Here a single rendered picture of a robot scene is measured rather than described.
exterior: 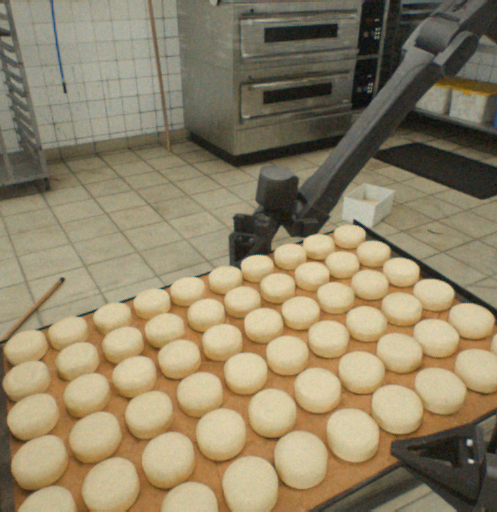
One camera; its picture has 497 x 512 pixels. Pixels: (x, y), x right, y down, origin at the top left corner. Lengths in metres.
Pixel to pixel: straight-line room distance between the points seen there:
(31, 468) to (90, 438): 0.06
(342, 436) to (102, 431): 0.24
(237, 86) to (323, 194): 2.98
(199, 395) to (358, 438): 0.17
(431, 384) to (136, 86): 4.21
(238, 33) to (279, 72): 0.47
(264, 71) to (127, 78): 1.27
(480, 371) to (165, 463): 0.34
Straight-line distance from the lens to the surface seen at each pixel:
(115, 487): 0.50
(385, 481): 0.63
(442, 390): 0.56
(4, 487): 0.57
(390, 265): 0.73
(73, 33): 4.39
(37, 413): 0.59
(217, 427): 0.51
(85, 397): 0.58
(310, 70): 4.19
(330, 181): 0.89
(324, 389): 0.54
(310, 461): 0.49
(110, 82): 4.50
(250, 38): 3.80
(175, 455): 0.50
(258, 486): 0.47
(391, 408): 0.53
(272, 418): 0.51
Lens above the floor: 1.37
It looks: 31 degrees down
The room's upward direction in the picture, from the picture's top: straight up
